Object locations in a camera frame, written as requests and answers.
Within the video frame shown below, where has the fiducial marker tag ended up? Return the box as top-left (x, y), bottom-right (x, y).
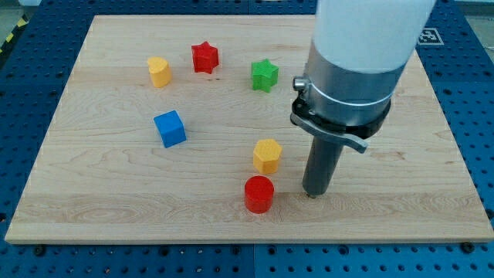
top-left (418, 28), bottom-right (444, 46)

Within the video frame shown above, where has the red cylinder block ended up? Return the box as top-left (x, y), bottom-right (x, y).
top-left (244, 175), bottom-right (275, 214)

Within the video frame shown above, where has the red star block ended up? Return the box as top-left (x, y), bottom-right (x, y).
top-left (191, 41), bottom-right (219, 74)

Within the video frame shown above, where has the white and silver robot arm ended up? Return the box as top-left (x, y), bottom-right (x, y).
top-left (291, 0), bottom-right (435, 153)

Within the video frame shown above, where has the yellow hexagon block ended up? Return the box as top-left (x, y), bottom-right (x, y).
top-left (253, 139), bottom-right (283, 175)

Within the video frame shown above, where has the green star block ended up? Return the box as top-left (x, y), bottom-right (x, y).
top-left (251, 59), bottom-right (279, 93)

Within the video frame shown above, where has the light wooden board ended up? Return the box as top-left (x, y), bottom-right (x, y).
top-left (5, 15), bottom-right (493, 245)

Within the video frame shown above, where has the blue cube block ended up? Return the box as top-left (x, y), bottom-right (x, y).
top-left (154, 110), bottom-right (187, 148)

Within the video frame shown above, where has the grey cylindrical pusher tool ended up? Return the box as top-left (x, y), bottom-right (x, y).
top-left (302, 137), bottom-right (343, 198)

